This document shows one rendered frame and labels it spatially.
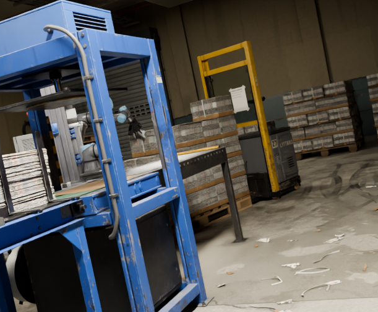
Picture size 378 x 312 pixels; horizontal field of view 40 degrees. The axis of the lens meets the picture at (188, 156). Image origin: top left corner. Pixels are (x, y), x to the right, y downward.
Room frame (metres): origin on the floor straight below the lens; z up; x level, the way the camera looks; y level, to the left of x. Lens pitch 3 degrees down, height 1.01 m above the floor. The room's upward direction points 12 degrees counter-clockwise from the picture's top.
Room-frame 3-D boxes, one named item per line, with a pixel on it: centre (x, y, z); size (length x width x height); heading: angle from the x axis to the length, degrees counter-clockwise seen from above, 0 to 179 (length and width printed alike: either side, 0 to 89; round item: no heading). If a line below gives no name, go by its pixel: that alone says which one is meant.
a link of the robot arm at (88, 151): (4.27, 0.80, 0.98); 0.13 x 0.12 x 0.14; 75
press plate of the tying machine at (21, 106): (2.87, 0.63, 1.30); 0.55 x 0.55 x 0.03; 66
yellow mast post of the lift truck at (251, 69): (5.94, -0.90, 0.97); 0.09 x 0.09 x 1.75; 48
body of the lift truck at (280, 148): (6.43, -0.90, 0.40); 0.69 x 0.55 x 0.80; 48
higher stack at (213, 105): (5.83, -0.36, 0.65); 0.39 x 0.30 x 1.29; 48
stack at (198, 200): (5.29, 0.12, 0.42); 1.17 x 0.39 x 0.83; 138
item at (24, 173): (2.35, 0.87, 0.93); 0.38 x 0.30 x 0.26; 156
